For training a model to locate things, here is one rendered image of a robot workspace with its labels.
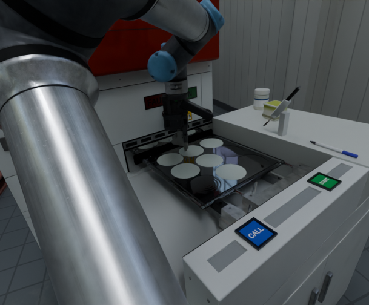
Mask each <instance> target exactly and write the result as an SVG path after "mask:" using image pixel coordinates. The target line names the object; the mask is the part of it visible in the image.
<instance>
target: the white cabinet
mask: <svg viewBox="0 0 369 305"><path fill-rule="evenodd" d="M368 236H369V197H368V198H367V199H366V200H365V201H364V202H363V203H362V204H361V205H360V206H359V207H358V208H357V209H356V211H355V212H354V213H353V214H352V215H351V216H350V217H349V218H348V219H347V220H346V221H345V222H344V223H343V224H342V226H341V227H340V228H339V229H338V230H337V231H336V232H335V233H334V234H333V235H332V236H331V237H330V238H329V239H328V240H327V241H326V242H325V243H324V244H323V245H322V246H321V247H320V248H319V249H318V250H317V251H316V252H315V253H314V254H313V255H312V256H311V257H310V258H309V259H308V260H307V261H306V262H305V263H304V264H303V265H302V266H301V267H300V268H299V269H298V270H297V271H296V272H295V273H294V275H293V276H292V277H291V278H290V279H289V280H288V281H287V282H286V283H285V284H284V285H283V286H282V287H281V288H280V289H279V290H278V291H277V292H276V293H275V294H274V295H273V296H272V297H271V298H270V299H269V300H268V301H267V302H266V303H265V304H264V305H336V303H337V302H338V301H339V300H340V298H341V296H343V294H344V293H345V291H346V290H347V287H348V285H349V282H350V280H351V277H352V275H353V272H354V270H355V268H356V265H357V263H358V261H359V258H360V256H361V253H362V251H363V249H364V246H365V244H366V242H367V239H368Z"/></svg>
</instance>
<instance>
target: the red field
mask: <svg viewBox="0 0 369 305"><path fill-rule="evenodd" d="M145 103H146V107H147V108H151V107H156V106H160V105H163V103H162V94H161V95H157V96H152V97H146V98H145Z"/></svg>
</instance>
